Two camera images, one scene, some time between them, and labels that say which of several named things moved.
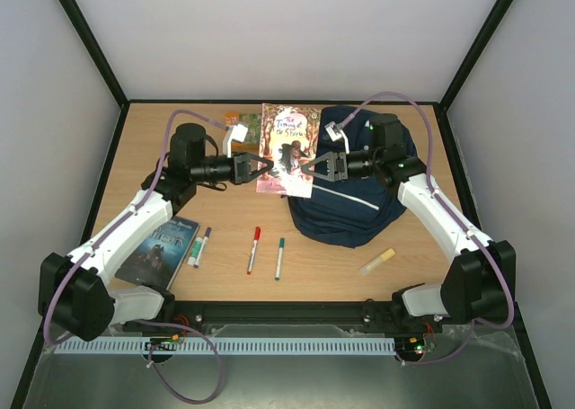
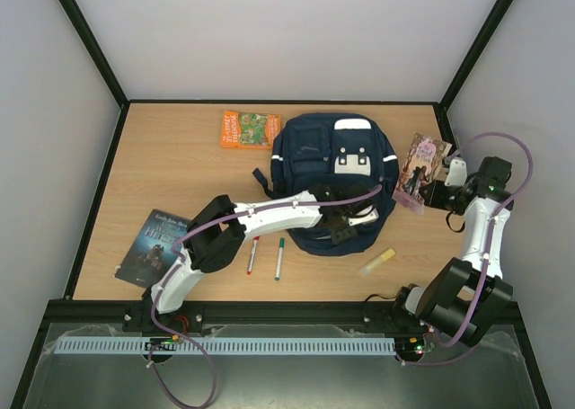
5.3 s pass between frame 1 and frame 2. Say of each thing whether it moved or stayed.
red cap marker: stayed
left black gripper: moved
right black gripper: moved
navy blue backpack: moved
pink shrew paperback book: moved
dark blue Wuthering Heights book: stayed
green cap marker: stayed
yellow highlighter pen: stayed
